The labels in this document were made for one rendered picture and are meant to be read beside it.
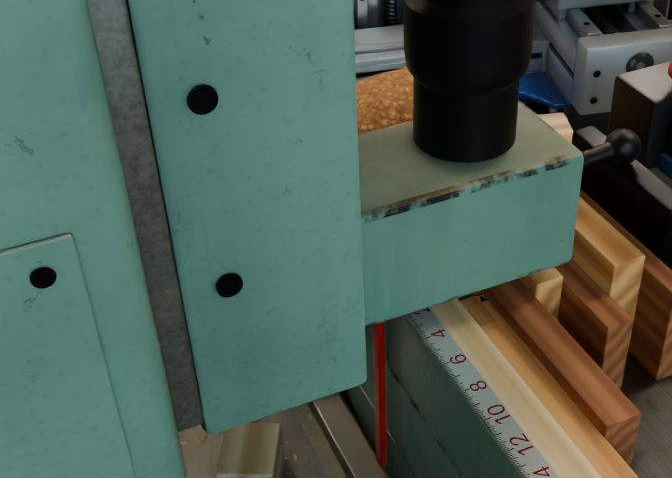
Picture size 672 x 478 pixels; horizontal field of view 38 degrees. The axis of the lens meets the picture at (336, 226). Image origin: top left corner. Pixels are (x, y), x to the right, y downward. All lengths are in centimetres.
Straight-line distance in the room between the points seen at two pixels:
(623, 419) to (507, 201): 12
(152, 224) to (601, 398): 24
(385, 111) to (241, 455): 28
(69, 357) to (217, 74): 11
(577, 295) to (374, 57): 77
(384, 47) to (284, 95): 93
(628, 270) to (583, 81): 69
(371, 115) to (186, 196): 39
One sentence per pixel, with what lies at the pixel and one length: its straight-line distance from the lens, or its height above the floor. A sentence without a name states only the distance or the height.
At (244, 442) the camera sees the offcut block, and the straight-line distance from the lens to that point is 62.
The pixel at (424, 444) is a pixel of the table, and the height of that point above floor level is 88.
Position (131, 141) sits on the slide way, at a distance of 34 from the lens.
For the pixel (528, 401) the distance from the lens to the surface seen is 48.
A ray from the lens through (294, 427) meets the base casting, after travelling 67.
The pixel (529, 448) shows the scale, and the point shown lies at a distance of 45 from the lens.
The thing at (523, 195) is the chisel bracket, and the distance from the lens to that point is 49.
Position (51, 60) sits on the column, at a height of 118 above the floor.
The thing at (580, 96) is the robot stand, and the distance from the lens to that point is 122.
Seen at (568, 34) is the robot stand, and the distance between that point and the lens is 126.
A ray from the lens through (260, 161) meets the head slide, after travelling 37.
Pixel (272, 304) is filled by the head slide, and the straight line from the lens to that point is 41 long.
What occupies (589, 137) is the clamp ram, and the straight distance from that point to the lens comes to 59.
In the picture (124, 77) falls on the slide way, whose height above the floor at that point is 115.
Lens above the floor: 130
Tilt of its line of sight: 37 degrees down
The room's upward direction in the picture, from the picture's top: 3 degrees counter-clockwise
